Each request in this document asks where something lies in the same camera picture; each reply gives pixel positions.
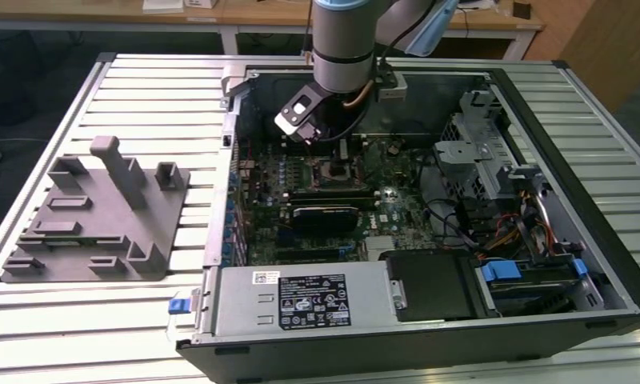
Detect blue disk carrier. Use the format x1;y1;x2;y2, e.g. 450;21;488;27
478;258;589;286

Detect black plastic shroud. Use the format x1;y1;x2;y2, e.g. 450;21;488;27
377;248;492;323

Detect black camera cable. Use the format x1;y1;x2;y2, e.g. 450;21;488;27
318;0;438;143

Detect grey flat cable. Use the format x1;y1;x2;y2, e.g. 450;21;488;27
521;187;562;261

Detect grey parts rack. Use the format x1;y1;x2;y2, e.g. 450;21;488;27
0;135;193;284

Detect wooden cabinet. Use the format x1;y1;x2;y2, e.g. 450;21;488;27
522;0;640;115

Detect black PC case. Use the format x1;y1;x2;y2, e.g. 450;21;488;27
167;59;640;384

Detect silver chipset heatsink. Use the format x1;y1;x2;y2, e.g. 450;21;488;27
365;235;398;257

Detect orange yellow wire bundle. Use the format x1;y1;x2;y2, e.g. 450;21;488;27
474;214;521;259

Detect grey plastic bay latch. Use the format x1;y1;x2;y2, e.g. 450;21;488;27
457;90;502;119
498;166;541;193

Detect wooden desk white legs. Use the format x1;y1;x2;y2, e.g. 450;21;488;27
0;0;546;61

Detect green RAM stick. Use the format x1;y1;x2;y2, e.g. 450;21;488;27
40;237;123;246

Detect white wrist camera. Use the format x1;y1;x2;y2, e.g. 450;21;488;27
274;82;333;143

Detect black hard disk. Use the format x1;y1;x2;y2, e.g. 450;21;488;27
488;278;581;318

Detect metal socket cover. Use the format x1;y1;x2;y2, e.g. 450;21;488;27
355;137;394;178

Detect grey card retention bracket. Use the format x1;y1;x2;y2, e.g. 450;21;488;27
218;65;254;111

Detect CPU socket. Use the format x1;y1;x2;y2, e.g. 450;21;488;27
307;155;366;191

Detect silver metal drive cage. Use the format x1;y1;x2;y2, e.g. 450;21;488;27
430;90;545;201

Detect black graphics card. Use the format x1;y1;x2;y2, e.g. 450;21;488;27
290;206;361;234

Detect black expansion slot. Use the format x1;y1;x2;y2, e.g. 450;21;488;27
274;246;343;262

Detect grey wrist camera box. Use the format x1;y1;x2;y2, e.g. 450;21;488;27
375;70;407;100

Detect green motherboard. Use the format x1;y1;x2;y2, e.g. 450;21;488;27
231;134;473;267

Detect grey power supply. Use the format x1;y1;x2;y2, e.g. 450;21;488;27
189;262;401;346

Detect black wire bundle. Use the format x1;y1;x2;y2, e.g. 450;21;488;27
419;151;494;257

